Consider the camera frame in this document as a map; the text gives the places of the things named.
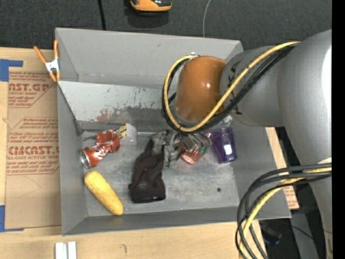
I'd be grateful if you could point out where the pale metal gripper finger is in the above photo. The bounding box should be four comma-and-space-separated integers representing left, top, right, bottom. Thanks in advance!
152, 132, 168, 146
163, 144, 181, 168

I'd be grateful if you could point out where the red clear cup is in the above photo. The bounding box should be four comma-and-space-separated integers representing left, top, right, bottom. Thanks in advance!
180, 141, 206, 165

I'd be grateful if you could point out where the grey metal bin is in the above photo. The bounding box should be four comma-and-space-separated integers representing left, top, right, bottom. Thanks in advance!
54, 27, 293, 236

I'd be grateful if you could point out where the white box with striped end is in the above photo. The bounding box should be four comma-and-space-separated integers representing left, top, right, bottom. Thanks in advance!
114, 122, 138, 146

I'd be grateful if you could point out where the dark brown cloth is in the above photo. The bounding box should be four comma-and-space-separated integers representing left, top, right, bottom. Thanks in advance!
128, 138, 167, 204

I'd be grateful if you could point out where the purple clear cup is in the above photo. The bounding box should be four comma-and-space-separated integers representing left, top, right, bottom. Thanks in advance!
209, 127, 238, 163

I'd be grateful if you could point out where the crushed red soda can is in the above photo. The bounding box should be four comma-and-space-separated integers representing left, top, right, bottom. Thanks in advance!
79, 129, 121, 169

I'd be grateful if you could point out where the yellow corn cob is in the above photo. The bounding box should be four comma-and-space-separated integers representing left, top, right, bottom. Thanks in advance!
84, 171, 124, 216

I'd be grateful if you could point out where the brown cardboard board red print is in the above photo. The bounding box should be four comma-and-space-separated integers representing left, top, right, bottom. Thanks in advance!
0, 46, 300, 232

